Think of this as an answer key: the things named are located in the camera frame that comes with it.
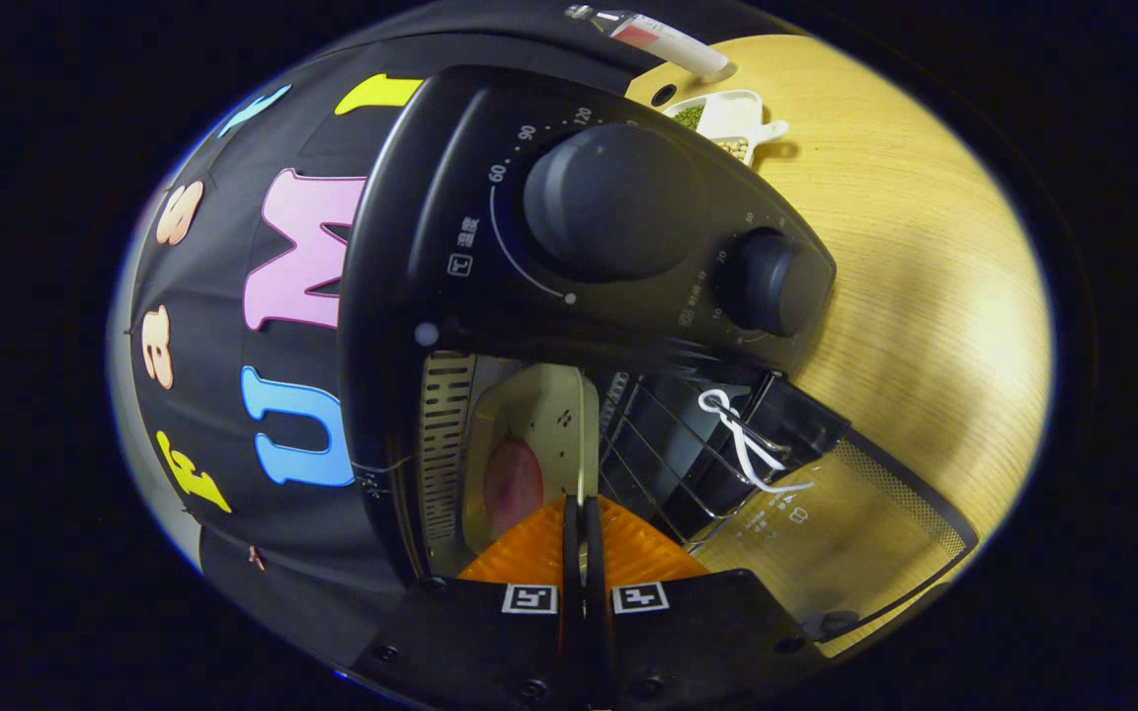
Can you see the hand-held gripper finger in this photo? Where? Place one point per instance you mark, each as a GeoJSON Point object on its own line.
{"type": "Point", "coordinates": [571, 553]}
{"type": "Point", "coordinates": [596, 553]}

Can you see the pink ham slice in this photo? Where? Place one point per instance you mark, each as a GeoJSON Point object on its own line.
{"type": "Point", "coordinates": [512, 484]}

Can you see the square white plate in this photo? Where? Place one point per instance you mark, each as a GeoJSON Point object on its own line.
{"type": "Point", "coordinates": [539, 405]}

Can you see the black toaster oven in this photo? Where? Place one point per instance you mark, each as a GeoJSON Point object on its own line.
{"type": "Point", "coordinates": [431, 197]}

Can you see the pink cloth clip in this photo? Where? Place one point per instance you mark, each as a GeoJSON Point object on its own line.
{"type": "Point", "coordinates": [256, 558]}

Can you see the white divided bean dish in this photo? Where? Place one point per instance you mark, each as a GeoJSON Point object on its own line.
{"type": "Point", "coordinates": [737, 114]}

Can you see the black table grommet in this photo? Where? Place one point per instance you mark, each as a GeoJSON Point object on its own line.
{"type": "Point", "coordinates": [664, 95]}

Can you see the clear plastic bottle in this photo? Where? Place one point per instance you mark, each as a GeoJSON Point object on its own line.
{"type": "Point", "coordinates": [668, 44]}

